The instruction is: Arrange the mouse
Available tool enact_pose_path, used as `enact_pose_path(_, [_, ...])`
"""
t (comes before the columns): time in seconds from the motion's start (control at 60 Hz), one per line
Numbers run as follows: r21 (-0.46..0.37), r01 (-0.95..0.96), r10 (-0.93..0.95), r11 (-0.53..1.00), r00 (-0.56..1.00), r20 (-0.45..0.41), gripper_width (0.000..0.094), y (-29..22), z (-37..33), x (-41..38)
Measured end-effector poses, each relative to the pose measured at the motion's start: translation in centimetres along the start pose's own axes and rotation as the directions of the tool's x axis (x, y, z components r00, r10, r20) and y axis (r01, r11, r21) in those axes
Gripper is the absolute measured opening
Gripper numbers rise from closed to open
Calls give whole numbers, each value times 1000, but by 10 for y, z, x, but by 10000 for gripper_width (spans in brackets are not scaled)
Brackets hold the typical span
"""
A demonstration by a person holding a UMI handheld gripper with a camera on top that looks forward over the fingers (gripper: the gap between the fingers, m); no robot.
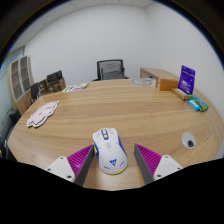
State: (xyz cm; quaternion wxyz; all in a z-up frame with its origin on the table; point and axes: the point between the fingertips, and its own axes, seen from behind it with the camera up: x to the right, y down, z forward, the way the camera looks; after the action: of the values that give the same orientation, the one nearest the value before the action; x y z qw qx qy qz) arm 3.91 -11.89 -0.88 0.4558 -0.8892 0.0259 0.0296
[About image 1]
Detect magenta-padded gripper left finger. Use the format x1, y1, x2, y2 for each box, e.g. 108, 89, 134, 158
44, 144, 96, 187

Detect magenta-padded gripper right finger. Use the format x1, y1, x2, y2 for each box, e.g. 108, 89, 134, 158
133, 143, 184, 185

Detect white blue yellow computer mouse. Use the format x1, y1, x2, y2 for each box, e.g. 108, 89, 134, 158
92, 127, 129, 176

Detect blue packet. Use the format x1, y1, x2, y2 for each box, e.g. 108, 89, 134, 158
187, 99, 201, 112

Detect white green paper leaflet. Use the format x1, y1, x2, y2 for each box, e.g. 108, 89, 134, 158
61, 82, 90, 93

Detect black armchair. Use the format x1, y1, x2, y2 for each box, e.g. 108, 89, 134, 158
0, 108, 22, 159

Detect green packet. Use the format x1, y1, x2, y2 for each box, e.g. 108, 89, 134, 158
189, 94, 210, 112

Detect orange wooden box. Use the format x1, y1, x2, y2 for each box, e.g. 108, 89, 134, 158
155, 77, 180, 92

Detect small brown cardboard box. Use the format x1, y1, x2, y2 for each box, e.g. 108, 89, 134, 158
38, 79, 49, 96

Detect small black chair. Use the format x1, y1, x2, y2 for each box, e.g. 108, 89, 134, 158
29, 82, 43, 101

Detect dark box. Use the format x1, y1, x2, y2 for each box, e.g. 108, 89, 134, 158
45, 69, 64, 84

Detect purple sign card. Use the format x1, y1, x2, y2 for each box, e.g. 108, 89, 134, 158
177, 65, 196, 96

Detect wooden side desk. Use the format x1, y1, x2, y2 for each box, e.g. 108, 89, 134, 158
139, 67, 179, 81

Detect wooden shelf unit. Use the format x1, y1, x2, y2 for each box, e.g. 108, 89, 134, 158
7, 55, 35, 116

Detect black mesh office chair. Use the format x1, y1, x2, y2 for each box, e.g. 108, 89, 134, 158
92, 59, 129, 82

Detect round silver cable grommet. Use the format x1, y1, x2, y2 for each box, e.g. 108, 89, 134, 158
181, 131, 197, 150

